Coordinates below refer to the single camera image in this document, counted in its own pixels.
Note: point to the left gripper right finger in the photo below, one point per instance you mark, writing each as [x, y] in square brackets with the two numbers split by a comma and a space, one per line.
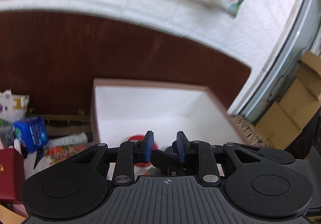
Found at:
[197, 159]

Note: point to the dark red gift box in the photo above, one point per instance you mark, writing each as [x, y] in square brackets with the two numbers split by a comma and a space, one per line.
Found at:
[12, 176]

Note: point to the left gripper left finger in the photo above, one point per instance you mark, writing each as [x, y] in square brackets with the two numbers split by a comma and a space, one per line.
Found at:
[130, 153]

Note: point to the pink cardboard storage box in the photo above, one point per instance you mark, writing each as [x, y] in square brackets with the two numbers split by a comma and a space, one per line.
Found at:
[121, 109]

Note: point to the black car key bunch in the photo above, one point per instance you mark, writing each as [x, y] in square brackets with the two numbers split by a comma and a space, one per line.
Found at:
[168, 164]

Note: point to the brown wooden chair back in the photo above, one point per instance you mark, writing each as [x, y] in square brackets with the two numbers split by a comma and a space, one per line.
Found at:
[53, 58]

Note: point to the white toothpaste tube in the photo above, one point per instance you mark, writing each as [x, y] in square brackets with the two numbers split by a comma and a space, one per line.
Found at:
[75, 139]

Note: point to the floral fabric pouch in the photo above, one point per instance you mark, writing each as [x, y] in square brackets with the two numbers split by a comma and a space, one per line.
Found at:
[13, 107]

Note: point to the gold rectangular box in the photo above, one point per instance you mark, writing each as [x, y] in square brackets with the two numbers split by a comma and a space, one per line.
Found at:
[9, 217]

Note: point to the red tape roll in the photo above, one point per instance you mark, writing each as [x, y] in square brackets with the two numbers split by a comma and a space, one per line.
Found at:
[143, 147]

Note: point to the packaged wooden insoles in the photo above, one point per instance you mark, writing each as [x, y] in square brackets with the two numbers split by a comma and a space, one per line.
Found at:
[59, 153]

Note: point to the blue wet wipes pack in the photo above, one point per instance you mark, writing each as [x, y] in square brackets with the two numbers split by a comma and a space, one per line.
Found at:
[31, 132]

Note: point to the brown cardboard boxes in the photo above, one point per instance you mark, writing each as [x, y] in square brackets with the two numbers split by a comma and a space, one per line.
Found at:
[285, 120]

